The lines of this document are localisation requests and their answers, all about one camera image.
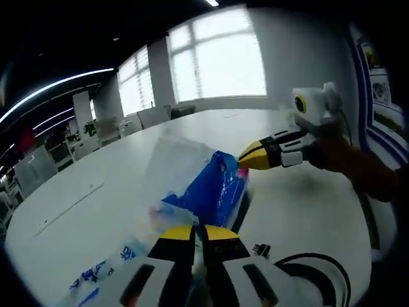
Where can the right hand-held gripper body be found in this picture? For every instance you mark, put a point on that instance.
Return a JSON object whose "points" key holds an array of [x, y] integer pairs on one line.
{"points": [[316, 107]]}

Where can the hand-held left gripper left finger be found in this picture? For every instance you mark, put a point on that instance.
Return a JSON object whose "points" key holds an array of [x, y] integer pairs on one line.
{"points": [[150, 281]]}

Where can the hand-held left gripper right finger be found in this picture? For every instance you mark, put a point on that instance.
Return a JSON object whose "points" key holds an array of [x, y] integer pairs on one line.
{"points": [[243, 281]]}

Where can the blue printed packet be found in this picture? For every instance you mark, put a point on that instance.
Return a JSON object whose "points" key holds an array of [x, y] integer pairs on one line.
{"points": [[105, 275]]}

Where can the blue tissue pack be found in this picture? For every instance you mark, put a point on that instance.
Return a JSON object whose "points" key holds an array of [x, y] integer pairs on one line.
{"points": [[220, 192]]}

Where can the clear plastic bag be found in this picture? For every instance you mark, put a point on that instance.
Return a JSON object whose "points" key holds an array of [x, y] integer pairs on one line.
{"points": [[172, 160]]}

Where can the person's right hand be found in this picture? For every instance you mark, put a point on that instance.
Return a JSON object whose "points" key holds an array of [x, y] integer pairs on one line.
{"points": [[329, 153]]}

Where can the wide window with blinds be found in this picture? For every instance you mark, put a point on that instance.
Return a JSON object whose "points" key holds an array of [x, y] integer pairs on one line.
{"points": [[223, 64]]}

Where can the dark grey sofa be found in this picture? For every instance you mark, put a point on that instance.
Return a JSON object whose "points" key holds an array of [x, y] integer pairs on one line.
{"points": [[182, 112]]}

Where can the narrow window with blinds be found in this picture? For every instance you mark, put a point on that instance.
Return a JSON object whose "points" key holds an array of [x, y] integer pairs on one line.
{"points": [[135, 86]]}

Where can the grey mesh office chair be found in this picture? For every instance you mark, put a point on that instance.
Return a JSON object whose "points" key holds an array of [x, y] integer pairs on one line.
{"points": [[36, 172]]}

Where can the potted green plant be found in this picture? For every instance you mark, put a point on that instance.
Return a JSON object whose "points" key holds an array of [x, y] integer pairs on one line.
{"points": [[90, 128]]}

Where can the red hanging banner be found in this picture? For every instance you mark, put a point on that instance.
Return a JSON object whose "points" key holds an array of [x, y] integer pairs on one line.
{"points": [[26, 139]]}

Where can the long ceiling light strip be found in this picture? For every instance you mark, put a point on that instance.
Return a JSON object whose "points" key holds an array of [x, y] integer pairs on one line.
{"points": [[64, 78]]}

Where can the blue white wall poster board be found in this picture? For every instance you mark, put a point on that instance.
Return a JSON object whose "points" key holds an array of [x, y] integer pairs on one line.
{"points": [[380, 92]]}

